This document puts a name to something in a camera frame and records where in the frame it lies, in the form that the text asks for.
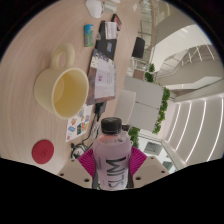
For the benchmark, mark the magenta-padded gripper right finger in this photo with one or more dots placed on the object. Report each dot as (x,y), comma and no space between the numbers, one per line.
(150,170)

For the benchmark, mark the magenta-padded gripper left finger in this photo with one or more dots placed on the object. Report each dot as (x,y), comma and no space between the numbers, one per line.
(75,170)

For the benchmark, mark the lilac drink bottle black cap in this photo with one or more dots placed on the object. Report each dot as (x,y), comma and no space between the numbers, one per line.
(111,156)

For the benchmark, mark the flat round red coaster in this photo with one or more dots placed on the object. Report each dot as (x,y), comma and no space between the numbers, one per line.
(43,151)

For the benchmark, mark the colourful sticker sheet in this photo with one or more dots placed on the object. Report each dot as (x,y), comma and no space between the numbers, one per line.
(78,126)

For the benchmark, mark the long ceiling light strips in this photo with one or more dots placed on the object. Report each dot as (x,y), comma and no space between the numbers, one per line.
(200,130)

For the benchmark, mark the green plants atop cabinet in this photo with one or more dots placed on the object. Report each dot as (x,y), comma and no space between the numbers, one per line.
(163,106)

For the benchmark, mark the small black device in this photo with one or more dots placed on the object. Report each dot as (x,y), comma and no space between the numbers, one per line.
(100,109)

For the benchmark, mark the white cabinet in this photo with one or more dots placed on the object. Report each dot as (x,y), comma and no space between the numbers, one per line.
(146,96)

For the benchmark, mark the cream yellow mug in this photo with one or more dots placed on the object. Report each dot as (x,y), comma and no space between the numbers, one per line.
(45,88)

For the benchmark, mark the white and brown booklet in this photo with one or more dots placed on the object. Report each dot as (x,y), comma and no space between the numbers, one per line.
(104,80)

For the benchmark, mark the planter with green plants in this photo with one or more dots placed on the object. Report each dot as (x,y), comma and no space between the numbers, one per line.
(149,73)

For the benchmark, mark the black flat folder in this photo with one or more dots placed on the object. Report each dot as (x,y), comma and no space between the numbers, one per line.
(101,46)

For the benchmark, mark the teal green packet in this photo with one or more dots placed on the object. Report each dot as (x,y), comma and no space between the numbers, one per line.
(88,35)

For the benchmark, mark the glass railing wooden handrail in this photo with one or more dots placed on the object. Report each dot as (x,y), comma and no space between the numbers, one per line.
(145,23)

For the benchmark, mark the red and black phone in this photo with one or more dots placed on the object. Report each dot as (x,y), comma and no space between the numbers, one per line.
(116,22)

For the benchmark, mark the white power strip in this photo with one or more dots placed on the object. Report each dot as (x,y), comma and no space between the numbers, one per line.
(110,6)

